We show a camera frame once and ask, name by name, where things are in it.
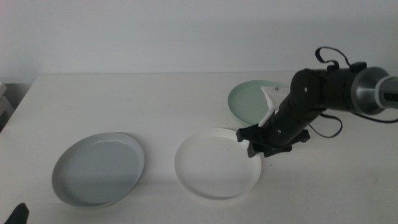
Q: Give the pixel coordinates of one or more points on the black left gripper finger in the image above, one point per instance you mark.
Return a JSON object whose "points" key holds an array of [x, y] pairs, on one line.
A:
{"points": [[20, 216]]}

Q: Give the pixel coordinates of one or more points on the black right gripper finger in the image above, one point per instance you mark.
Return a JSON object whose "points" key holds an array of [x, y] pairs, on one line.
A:
{"points": [[253, 150], [278, 152]]}

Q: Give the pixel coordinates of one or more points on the pale green shallow bowl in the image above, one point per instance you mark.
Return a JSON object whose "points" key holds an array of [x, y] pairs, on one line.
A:
{"points": [[245, 102]]}

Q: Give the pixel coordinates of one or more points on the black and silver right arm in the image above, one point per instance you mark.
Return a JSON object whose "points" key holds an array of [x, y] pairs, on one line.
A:
{"points": [[342, 90]]}

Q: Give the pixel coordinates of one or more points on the white shallow bowl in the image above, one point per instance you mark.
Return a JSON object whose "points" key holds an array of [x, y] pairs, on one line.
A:
{"points": [[211, 168]]}

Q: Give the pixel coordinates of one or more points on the pale grey shallow bowl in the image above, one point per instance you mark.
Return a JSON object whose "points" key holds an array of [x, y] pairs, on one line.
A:
{"points": [[96, 171]]}

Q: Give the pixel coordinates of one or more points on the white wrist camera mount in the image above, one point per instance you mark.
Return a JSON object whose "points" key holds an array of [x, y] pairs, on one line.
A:
{"points": [[271, 100]]}

